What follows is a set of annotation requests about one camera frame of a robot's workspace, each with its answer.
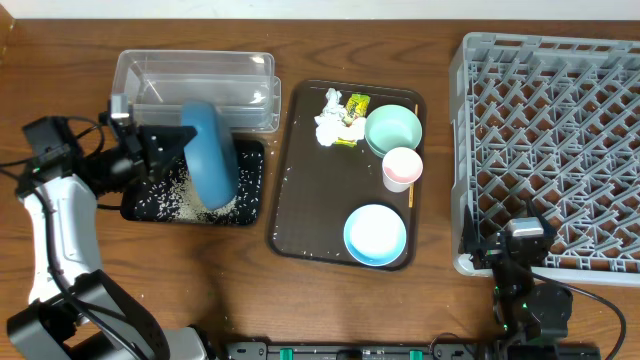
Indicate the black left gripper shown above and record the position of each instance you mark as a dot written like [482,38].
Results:
[127,148]

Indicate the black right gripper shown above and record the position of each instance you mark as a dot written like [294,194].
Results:
[490,249]

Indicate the pile of rice grains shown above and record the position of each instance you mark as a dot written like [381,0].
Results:
[200,207]

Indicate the dark blue plate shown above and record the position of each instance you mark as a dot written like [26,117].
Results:
[211,156]

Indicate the white tissue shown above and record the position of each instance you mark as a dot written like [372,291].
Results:
[327,121]

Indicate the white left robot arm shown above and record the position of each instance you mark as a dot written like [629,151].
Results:
[75,310]

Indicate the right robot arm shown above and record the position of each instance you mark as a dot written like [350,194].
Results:
[534,315]

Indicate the black waste tray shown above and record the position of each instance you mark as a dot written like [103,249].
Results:
[250,200]

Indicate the grey dishwasher rack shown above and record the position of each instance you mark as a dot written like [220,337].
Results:
[553,121]

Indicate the clear plastic bin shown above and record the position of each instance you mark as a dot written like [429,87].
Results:
[242,86]

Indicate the pink cup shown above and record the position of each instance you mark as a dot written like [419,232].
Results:
[401,167]

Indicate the light blue bowl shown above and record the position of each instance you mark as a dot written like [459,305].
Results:
[375,235]

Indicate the mint green bowl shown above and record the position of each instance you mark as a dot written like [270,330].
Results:
[391,126]

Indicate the dark brown serving tray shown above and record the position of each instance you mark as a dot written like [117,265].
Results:
[318,187]

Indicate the yellow green snack wrapper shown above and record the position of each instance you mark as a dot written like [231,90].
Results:
[352,123]

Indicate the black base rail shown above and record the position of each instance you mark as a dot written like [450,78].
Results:
[437,351]

